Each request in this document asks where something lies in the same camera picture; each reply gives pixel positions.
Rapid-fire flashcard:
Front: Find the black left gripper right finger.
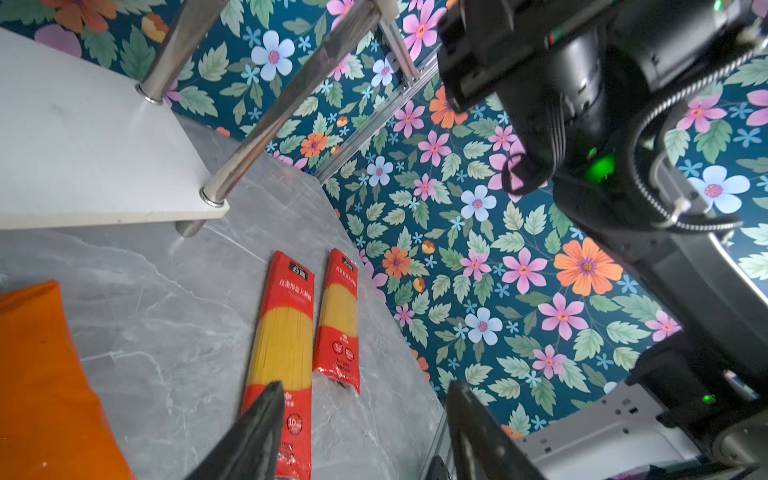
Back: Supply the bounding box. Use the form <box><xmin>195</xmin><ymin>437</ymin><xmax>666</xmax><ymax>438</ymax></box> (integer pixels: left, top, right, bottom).
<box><xmin>445</xmin><ymin>380</ymin><xmax>545</xmax><ymax>480</ymax></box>

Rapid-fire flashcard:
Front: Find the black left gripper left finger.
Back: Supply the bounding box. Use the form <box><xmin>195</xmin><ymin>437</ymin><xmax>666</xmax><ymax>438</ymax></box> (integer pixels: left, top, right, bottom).
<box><xmin>187</xmin><ymin>381</ymin><xmax>284</xmax><ymax>480</ymax></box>

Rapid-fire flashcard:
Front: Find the red spaghetti pack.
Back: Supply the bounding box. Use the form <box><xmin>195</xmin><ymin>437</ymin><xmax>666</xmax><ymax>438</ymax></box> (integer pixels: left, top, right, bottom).
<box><xmin>313</xmin><ymin>249</ymin><xmax>361</xmax><ymax>394</ymax></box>
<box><xmin>240</xmin><ymin>251</ymin><xmax>315</xmax><ymax>479</ymax></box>

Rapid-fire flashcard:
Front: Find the orange macaroni bag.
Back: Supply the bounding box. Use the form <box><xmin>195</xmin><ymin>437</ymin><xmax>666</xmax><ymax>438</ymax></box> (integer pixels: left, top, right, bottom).
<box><xmin>1</xmin><ymin>280</ymin><xmax>134</xmax><ymax>479</ymax></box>

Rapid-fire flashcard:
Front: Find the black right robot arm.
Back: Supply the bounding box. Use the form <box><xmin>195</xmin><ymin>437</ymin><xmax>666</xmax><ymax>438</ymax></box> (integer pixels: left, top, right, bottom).
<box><xmin>437</xmin><ymin>1</ymin><xmax>767</xmax><ymax>479</ymax></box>

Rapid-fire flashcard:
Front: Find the white two-tier shelf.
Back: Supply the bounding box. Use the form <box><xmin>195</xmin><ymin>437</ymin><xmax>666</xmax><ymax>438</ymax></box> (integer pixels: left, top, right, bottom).
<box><xmin>0</xmin><ymin>0</ymin><xmax>421</xmax><ymax>238</ymax></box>

